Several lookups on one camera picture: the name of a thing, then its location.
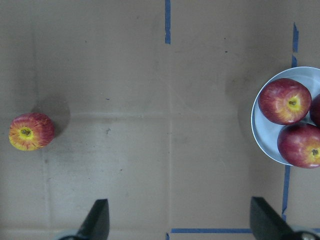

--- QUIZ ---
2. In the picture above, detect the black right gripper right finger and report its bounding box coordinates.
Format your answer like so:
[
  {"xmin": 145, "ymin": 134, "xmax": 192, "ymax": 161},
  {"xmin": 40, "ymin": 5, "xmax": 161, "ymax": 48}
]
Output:
[{"xmin": 249, "ymin": 196, "xmax": 320, "ymax": 240}]

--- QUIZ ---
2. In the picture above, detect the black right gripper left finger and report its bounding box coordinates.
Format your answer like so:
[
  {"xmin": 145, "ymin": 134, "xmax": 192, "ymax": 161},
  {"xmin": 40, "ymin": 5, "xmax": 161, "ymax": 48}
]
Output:
[{"xmin": 58, "ymin": 199, "xmax": 110, "ymax": 240}]

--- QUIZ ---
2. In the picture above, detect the red yellow striped apple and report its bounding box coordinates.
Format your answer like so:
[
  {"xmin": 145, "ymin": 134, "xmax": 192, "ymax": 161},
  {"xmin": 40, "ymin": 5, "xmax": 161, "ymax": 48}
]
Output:
[{"xmin": 8, "ymin": 112, "xmax": 55, "ymax": 151}]

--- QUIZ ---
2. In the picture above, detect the red apple plate front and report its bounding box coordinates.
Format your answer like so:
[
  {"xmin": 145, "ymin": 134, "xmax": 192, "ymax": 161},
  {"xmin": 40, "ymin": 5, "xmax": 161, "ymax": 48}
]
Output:
[{"xmin": 277, "ymin": 122, "xmax": 320, "ymax": 169}]

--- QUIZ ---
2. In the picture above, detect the red apple plate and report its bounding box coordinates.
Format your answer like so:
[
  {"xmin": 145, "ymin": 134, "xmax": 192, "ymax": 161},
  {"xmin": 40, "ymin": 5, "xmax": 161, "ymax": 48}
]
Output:
[
  {"xmin": 257, "ymin": 78, "xmax": 312, "ymax": 125},
  {"xmin": 309, "ymin": 94, "xmax": 320, "ymax": 127},
  {"xmin": 277, "ymin": 122, "xmax": 320, "ymax": 169}
]

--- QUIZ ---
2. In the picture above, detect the red apple plate back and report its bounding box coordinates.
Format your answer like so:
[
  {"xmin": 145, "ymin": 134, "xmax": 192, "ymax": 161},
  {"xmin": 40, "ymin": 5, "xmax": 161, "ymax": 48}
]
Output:
[{"xmin": 257, "ymin": 78, "xmax": 312, "ymax": 125}]

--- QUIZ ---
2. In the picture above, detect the red apple plate left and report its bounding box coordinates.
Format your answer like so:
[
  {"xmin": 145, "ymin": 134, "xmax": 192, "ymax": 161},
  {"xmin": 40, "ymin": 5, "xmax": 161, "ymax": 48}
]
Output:
[{"xmin": 309, "ymin": 94, "xmax": 320, "ymax": 127}]

